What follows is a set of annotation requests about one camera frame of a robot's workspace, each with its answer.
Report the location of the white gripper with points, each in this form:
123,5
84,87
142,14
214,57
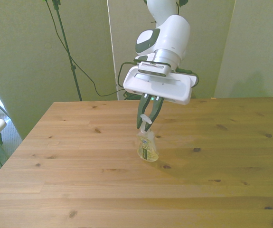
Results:
160,88

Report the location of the clear hand sanitizer bottle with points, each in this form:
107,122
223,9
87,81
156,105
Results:
148,152

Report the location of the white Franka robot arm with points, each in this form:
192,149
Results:
174,31

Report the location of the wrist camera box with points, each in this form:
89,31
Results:
154,68

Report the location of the white vertical wall trim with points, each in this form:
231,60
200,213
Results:
112,47

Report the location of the black camera stand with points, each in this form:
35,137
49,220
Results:
66,45

